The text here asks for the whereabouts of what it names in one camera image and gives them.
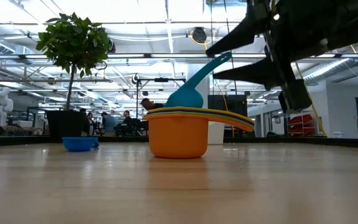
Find red storage shelf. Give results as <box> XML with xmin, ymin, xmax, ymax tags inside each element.
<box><xmin>287</xmin><ymin>113</ymin><xmax>316</xmax><ymax>137</ymax></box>

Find orange measuring cup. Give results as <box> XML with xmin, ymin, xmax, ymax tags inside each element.
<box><xmin>143</xmin><ymin>111</ymin><xmax>255</xmax><ymax>159</ymax></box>

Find white building column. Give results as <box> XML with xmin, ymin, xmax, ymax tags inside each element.
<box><xmin>186</xmin><ymin>63</ymin><xmax>210</xmax><ymax>108</ymax></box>

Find person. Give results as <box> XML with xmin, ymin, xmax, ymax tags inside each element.
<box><xmin>140</xmin><ymin>98</ymin><xmax>164</xmax><ymax>111</ymax></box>
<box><xmin>100</xmin><ymin>111</ymin><xmax>116</xmax><ymax>135</ymax></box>
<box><xmin>116</xmin><ymin>110</ymin><xmax>133</xmax><ymax>136</ymax></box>
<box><xmin>83</xmin><ymin>111</ymin><xmax>98</xmax><ymax>136</ymax></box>

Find teal measuring cup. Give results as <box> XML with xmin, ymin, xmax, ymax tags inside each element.
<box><xmin>164</xmin><ymin>51</ymin><xmax>233</xmax><ymax>109</ymax></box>

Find black metal rig frame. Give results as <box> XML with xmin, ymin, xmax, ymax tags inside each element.
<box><xmin>136</xmin><ymin>77</ymin><xmax>187</xmax><ymax>113</ymax></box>

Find white plastic basket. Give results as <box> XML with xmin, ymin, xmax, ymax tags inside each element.
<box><xmin>207</xmin><ymin>121</ymin><xmax>225</xmax><ymax>146</ymax></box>

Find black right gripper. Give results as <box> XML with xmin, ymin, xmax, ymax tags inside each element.
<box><xmin>205</xmin><ymin>0</ymin><xmax>338</xmax><ymax>114</ymax></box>

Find green leafy small tree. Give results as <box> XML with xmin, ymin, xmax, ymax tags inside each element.
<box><xmin>35</xmin><ymin>12</ymin><xmax>110</xmax><ymax>111</ymax></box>

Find yellow extension cable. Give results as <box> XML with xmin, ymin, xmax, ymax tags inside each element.
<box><xmin>294</xmin><ymin>61</ymin><xmax>327</xmax><ymax>137</ymax></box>

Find thin black hanging cable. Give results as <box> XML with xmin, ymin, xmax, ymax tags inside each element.
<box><xmin>210</xmin><ymin>0</ymin><xmax>214</xmax><ymax>96</ymax></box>

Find small blue measuring cup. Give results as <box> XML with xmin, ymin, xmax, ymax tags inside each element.
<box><xmin>62</xmin><ymin>137</ymin><xmax>100</xmax><ymax>152</ymax></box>

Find black plant pot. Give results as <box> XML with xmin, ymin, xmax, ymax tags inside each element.
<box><xmin>46</xmin><ymin>109</ymin><xmax>88</xmax><ymax>144</ymax></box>

